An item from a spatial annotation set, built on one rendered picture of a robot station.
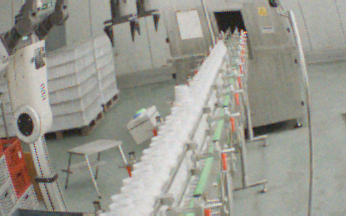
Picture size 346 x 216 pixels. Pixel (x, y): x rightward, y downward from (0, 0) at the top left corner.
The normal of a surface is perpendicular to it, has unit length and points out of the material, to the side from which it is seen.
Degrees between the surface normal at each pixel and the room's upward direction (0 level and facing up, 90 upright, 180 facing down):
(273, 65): 90
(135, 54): 90
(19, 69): 90
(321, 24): 90
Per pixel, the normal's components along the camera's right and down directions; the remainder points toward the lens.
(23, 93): -0.09, 0.36
